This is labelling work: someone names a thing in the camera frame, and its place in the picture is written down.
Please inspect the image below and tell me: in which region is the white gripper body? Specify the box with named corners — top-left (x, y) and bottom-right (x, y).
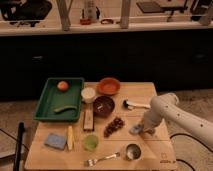
top-left (142, 113), bottom-right (162, 132)

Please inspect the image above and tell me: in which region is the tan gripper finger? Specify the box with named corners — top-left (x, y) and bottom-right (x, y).
top-left (148, 129), bottom-right (156, 136)
top-left (139, 125), bottom-right (147, 134)

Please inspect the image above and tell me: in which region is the blue-grey cloth towel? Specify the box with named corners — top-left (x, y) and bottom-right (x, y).
top-left (129, 124), bottom-right (143, 135)

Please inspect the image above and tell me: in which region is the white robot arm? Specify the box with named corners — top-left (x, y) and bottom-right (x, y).
top-left (143, 93), bottom-right (213, 144)

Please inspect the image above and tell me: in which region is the dark maroon bowl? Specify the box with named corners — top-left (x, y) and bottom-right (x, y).
top-left (93, 96), bottom-right (115, 118)

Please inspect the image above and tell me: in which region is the orange-red bowl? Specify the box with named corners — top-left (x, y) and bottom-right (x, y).
top-left (97, 77), bottom-right (120, 95)

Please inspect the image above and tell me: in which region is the silver metal cup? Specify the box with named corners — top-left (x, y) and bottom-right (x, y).
top-left (125, 144), bottom-right (141, 160)

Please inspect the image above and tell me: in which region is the purple grape bunch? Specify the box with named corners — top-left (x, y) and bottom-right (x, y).
top-left (104, 117), bottom-right (125, 138)

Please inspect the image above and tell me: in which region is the green cup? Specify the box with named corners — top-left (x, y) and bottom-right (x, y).
top-left (83, 134), bottom-right (99, 151)

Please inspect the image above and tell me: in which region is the wooden block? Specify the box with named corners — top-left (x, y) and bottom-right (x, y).
top-left (83, 109), bottom-right (94, 131)

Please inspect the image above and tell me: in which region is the white cup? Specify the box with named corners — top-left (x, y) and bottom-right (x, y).
top-left (81, 87), bottom-right (96, 103)

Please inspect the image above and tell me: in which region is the green plastic tray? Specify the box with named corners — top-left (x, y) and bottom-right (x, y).
top-left (34, 77), bottom-right (84, 122)

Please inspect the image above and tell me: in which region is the blue sponge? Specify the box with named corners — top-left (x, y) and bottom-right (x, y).
top-left (44, 133), bottom-right (67, 150)

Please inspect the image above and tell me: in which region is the orange peach fruit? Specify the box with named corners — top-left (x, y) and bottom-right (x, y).
top-left (57, 81), bottom-right (69, 91)

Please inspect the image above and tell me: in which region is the small red dish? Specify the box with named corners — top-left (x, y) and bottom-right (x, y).
top-left (80, 18), bottom-right (92, 25)

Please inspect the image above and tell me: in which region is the black stand left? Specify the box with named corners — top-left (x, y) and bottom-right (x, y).
top-left (13, 122), bottom-right (25, 171)

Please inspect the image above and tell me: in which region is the white bottle on shelf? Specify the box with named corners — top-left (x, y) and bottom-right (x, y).
top-left (84, 0), bottom-right (97, 22)

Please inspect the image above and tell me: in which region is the black office chair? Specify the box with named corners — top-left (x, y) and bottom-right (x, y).
top-left (0, 0), bottom-right (52, 27)

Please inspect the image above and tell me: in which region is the black cable right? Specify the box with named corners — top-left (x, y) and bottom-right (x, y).
top-left (169, 132), bottom-right (213, 171)

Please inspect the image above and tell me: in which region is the dark ring on shelf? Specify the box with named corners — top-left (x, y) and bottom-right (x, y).
top-left (100, 18), bottom-right (115, 25)

